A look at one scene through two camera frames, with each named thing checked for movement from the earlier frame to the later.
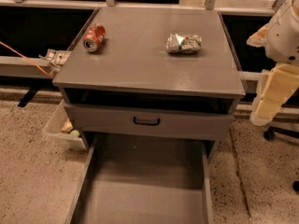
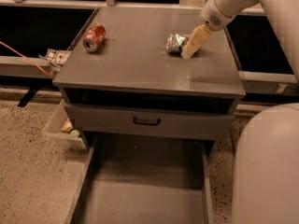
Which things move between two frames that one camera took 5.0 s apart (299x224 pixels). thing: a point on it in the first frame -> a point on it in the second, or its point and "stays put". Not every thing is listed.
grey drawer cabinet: [152, 73] stays put
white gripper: [284, 37] -> [211, 15]
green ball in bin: [75, 133] stays put
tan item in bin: [67, 127] stays put
